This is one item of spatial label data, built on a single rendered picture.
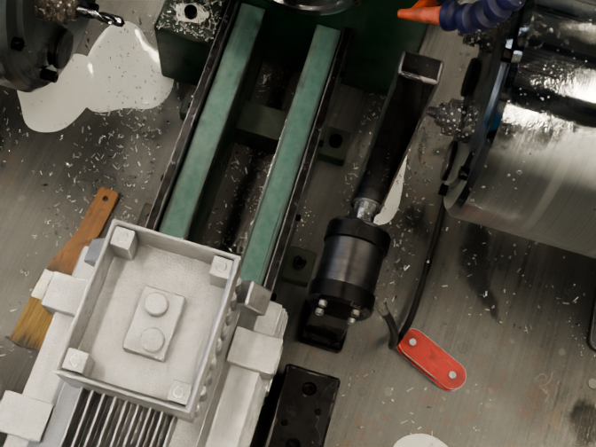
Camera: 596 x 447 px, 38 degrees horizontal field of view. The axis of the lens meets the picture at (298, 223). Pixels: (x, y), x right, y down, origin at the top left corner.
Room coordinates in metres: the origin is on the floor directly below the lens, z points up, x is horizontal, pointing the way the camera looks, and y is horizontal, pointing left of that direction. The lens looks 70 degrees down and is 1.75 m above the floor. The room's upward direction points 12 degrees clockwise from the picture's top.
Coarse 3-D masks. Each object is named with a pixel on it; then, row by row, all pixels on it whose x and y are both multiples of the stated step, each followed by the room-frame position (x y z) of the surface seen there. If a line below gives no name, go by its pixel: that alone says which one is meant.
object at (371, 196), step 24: (408, 72) 0.31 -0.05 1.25; (432, 72) 0.31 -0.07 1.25; (408, 96) 0.30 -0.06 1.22; (432, 96) 0.30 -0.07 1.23; (384, 120) 0.31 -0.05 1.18; (408, 120) 0.30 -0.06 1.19; (384, 144) 0.30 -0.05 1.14; (408, 144) 0.30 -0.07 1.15; (384, 168) 0.30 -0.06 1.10; (360, 192) 0.30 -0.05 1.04; (384, 192) 0.30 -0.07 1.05
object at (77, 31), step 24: (0, 0) 0.38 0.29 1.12; (24, 0) 0.40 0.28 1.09; (48, 0) 0.41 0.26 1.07; (72, 0) 0.42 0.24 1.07; (0, 24) 0.36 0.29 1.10; (24, 24) 0.38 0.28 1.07; (48, 24) 0.42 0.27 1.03; (72, 24) 0.45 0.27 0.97; (0, 48) 0.35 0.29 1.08; (24, 48) 0.37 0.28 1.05; (48, 48) 0.40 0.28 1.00; (72, 48) 0.43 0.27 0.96; (0, 72) 0.35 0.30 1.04; (24, 72) 0.36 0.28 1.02; (48, 72) 0.39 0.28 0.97
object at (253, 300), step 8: (96, 240) 0.20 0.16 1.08; (104, 240) 0.20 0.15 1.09; (96, 248) 0.19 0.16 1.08; (88, 256) 0.18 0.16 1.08; (96, 256) 0.18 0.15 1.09; (248, 280) 0.19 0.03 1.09; (248, 288) 0.18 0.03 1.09; (256, 288) 0.18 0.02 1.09; (264, 288) 0.19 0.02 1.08; (240, 296) 0.17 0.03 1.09; (248, 296) 0.17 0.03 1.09; (256, 296) 0.18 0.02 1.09; (264, 296) 0.18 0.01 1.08; (240, 304) 0.17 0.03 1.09; (248, 304) 0.17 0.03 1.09; (256, 304) 0.17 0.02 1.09; (264, 304) 0.17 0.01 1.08; (248, 312) 0.17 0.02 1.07; (256, 312) 0.17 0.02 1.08; (264, 312) 0.17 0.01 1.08
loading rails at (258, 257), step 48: (240, 48) 0.50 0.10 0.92; (336, 48) 0.52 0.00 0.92; (192, 96) 0.47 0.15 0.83; (240, 96) 0.46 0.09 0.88; (192, 144) 0.37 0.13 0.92; (240, 144) 0.43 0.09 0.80; (288, 144) 0.39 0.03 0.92; (336, 144) 0.45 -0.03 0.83; (192, 192) 0.32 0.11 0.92; (288, 192) 0.34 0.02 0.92; (192, 240) 0.28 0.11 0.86; (288, 240) 0.29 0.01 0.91
